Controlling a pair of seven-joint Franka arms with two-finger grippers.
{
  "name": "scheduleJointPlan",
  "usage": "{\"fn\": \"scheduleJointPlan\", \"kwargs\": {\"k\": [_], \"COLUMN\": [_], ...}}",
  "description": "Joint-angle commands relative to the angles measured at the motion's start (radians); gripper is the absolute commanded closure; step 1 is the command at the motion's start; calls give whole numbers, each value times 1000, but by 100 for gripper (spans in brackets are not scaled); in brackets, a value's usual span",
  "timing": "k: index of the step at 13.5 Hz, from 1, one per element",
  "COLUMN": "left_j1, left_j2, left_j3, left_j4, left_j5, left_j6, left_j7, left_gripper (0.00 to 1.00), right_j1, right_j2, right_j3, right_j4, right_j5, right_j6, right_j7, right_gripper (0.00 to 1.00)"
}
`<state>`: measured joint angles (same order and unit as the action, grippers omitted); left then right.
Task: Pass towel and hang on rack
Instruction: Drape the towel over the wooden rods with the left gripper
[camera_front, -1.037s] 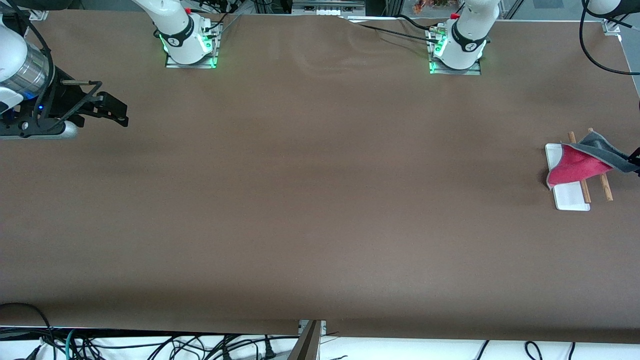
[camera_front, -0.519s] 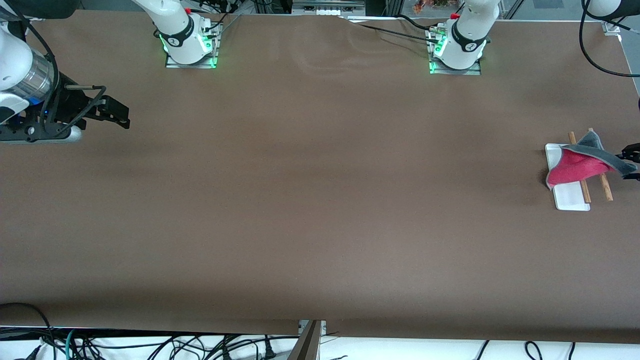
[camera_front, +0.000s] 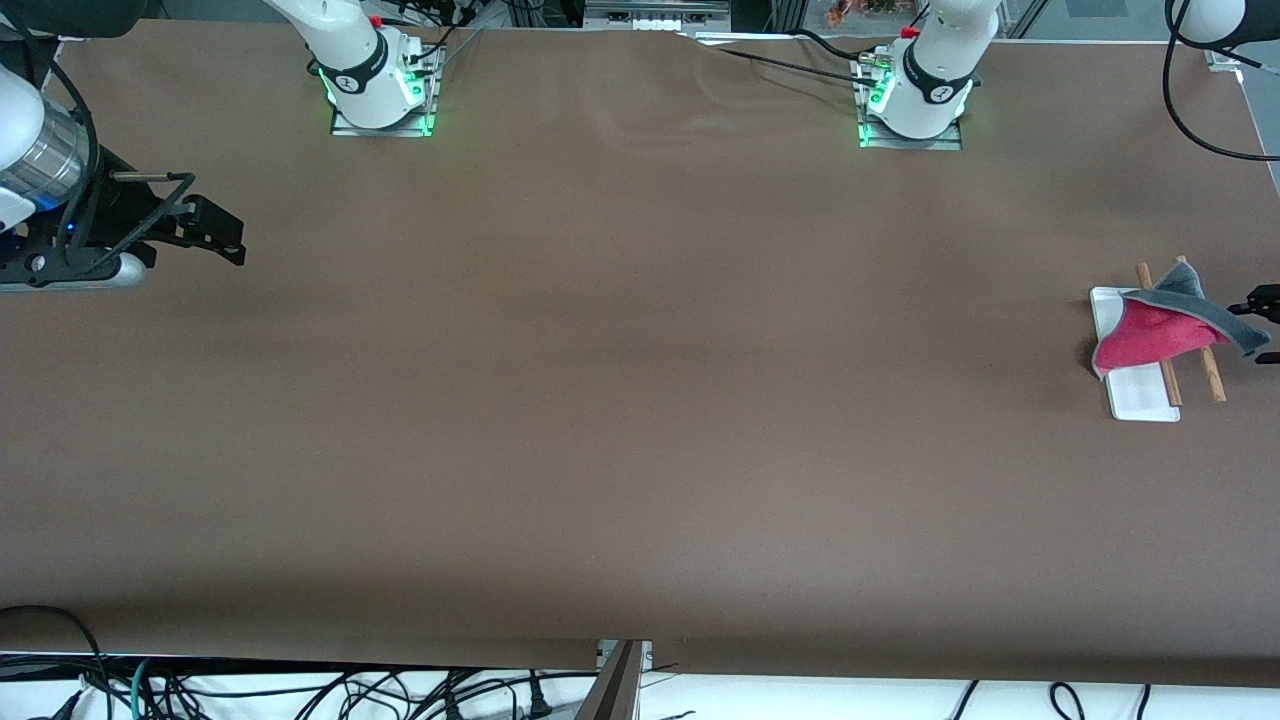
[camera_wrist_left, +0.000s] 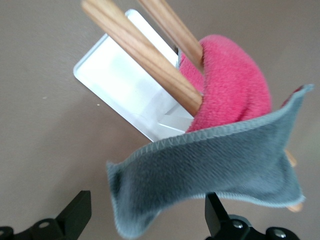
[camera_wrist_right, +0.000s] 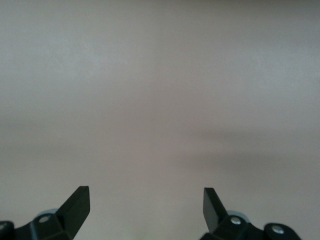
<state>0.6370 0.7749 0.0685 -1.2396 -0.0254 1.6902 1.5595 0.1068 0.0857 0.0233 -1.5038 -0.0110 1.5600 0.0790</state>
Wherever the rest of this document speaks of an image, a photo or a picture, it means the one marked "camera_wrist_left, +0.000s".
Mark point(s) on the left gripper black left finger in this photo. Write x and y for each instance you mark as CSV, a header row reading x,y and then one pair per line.
x,y
62,225

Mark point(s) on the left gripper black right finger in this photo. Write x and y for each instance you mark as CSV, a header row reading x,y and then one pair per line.
x,y
225,227

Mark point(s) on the grey and pink towel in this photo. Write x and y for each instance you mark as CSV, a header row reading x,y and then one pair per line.
x,y
200,170

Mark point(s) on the white rack with wooden rods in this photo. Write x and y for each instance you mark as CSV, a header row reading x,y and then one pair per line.
x,y
120,82

